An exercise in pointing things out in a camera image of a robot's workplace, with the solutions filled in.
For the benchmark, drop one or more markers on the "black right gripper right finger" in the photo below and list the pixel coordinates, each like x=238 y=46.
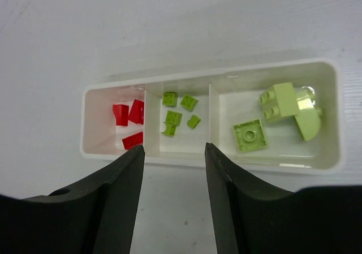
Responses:
x=251 y=215

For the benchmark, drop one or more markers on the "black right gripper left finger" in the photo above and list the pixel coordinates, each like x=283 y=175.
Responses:
x=93 y=215

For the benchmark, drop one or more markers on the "green square lego plate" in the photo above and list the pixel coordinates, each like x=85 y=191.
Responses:
x=309 y=117
x=250 y=136

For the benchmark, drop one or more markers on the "red curved lego slope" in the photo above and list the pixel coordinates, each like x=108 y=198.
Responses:
x=120 y=112
x=136 y=114

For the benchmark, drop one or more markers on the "small green lego brick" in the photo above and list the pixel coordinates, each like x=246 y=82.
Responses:
x=170 y=130
x=193 y=122
x=173 y=117
x=188 y=102
x=170 y=99

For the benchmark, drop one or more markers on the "white three-compartment tray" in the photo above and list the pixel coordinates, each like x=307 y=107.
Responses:
x=228 y=94

